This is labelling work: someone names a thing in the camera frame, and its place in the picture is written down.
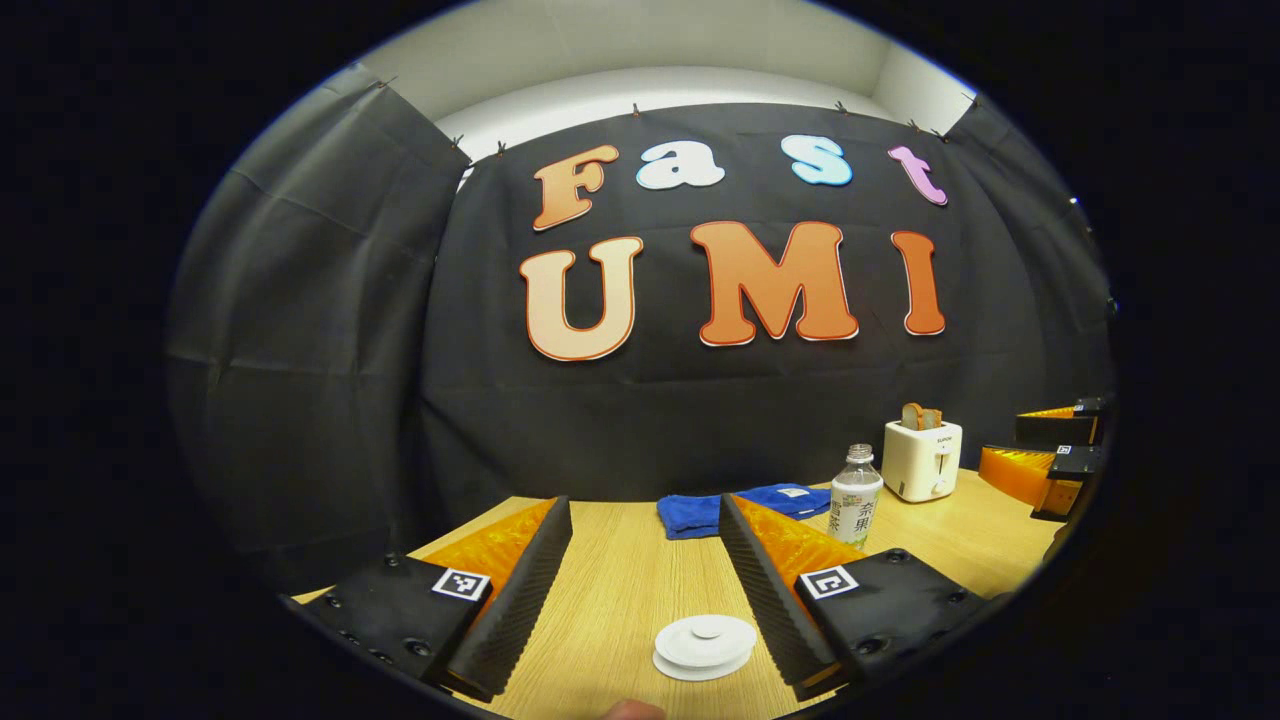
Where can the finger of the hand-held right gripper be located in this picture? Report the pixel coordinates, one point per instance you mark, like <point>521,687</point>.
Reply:
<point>1020,475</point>
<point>1055,430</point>

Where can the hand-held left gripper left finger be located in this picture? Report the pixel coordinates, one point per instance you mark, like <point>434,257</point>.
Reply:
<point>520,600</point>

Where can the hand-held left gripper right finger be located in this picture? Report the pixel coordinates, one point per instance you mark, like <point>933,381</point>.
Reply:
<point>765,600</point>

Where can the clear water bottle green label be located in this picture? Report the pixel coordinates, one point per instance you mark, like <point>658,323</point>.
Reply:
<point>857,500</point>

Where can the white toaster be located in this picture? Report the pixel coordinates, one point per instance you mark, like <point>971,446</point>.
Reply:
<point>920,465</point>

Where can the white saucer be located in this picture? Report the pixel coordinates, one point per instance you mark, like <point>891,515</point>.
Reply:
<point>700,677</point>

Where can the toasted bread slice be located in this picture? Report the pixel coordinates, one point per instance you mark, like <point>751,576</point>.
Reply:
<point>913,417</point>
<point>933,420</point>

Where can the blue folded towel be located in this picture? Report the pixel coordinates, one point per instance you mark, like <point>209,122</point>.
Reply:
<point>690,515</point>

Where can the black backdrop cloth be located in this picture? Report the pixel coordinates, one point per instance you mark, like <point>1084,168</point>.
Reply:
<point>700,400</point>

